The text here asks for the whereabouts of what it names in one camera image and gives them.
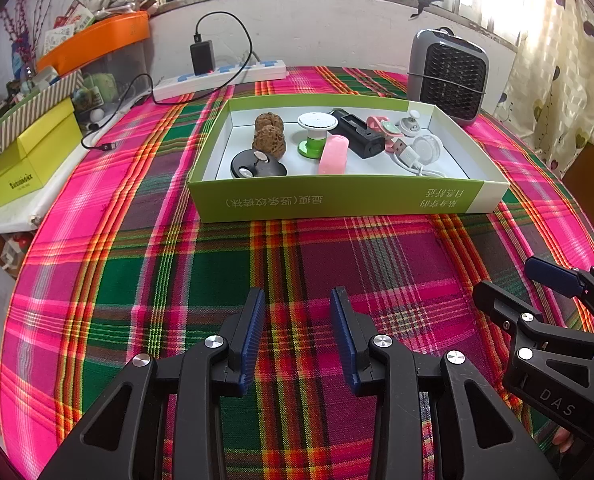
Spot brown wooden furniture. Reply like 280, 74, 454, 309
562, 130, 594, 246

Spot pink flower branches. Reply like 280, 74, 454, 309
0, 0, 53, 76

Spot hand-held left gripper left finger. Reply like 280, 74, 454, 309
40, 287, 267, 480

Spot grey space heater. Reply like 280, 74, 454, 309
407, 27, 492, 128

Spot plaid tablecloth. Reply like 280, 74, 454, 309
0, 65, 594, 480

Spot white round jar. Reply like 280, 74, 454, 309
408, 132, 444, 167

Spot grey striped box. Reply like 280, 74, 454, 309
0, 69, 85, 173

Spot clear plastic bin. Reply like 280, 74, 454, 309
74, 40, 150, 111

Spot black charger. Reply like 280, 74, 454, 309
189, 42, 215, 75

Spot black charger cable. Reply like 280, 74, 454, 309
80, 11, 253, 152

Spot brown walnut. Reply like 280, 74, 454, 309
254, 111, 283, 133
252, 127, 288, 157

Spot white earbud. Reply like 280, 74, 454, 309
396, 110, 423, 136

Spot printed mug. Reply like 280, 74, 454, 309
72, 87, 98, 113

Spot yellow-green box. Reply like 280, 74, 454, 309
0, 97, 84, 209

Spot black oval case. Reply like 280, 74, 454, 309
230, 150, 288, 179

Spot assorted paper packets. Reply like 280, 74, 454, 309
44, 0, 98, 53

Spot green white spool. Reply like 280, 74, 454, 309
297, 111, 339, 157

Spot green cardboard box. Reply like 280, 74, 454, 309
187, 95, 510, 223

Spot orange tray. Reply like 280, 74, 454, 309
36, 10, 151, 77

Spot white usb cable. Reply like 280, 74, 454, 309
391, 140, 448, 179

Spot white power strip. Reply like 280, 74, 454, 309
152, 59, 288, 102

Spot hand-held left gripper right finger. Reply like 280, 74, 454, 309
330, 286, 560, 480

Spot patterned curtain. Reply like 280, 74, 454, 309
499, 0, 594, 178

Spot black clip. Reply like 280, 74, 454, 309
412, 0, 445, 20

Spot black rectangular device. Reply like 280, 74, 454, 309
327, 108, 385, 160

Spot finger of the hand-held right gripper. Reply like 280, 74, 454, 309
473, 280, 594, 362
524, 255, 594, 333

